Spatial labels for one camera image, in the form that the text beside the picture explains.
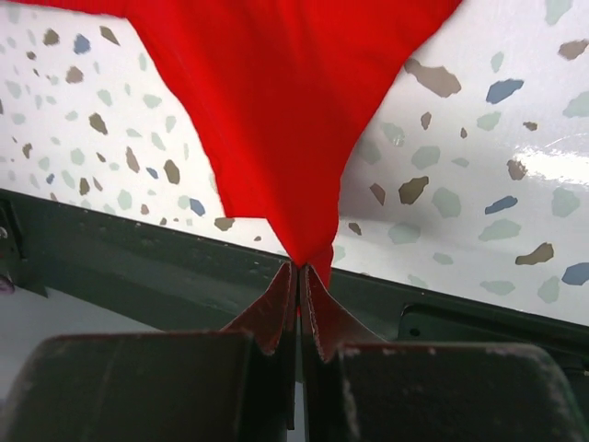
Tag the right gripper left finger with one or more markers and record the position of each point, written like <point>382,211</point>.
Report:
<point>235,384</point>

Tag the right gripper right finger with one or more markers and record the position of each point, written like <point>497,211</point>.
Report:
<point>451,370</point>

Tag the red t-shirt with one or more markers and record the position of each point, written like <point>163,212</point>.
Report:
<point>278,92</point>

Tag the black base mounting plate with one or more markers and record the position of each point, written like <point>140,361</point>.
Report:
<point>176,281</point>

